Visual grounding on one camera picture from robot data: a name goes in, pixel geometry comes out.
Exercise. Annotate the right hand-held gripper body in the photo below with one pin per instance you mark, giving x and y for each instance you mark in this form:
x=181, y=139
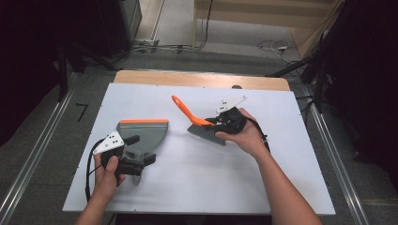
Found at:
x=233, y=120

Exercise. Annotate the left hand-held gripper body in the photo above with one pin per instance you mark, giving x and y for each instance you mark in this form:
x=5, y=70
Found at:
x=109, y=143

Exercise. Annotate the grey dustpan with orange edge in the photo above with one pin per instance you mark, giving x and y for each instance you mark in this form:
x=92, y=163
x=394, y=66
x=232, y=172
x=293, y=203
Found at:
x=147, y=134

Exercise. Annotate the person's right hand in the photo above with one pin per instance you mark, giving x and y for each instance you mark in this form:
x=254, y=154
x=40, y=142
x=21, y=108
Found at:
x=247, y=140

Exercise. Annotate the person's left hand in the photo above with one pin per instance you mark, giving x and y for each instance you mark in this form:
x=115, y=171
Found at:
x=106, y=181

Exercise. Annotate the wooden table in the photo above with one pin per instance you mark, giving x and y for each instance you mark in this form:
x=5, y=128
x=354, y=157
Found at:
x=187, y=79

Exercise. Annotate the white table board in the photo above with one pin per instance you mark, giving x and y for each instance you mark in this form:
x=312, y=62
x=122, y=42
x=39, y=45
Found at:
x=194, y=187

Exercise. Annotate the person's dark clothing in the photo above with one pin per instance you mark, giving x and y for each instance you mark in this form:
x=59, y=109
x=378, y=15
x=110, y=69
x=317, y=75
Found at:
x=194, y=220

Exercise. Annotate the black metal stand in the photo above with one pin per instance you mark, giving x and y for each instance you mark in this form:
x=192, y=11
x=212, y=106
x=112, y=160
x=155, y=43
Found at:
x=319, y=87
x=63, y=78

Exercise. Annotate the black cabinet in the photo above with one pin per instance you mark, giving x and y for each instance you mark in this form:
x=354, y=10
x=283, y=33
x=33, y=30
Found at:
x=112, y=28

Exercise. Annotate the dark curtain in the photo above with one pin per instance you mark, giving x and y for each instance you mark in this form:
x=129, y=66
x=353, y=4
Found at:
x=28, y=62
x=369, y=78

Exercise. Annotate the metal floor rail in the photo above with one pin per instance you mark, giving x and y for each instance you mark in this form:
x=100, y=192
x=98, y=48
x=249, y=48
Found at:
x=31, y=161
x=344, y=187

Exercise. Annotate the light wooden frame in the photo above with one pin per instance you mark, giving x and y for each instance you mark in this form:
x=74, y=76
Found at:
x=250, y=18

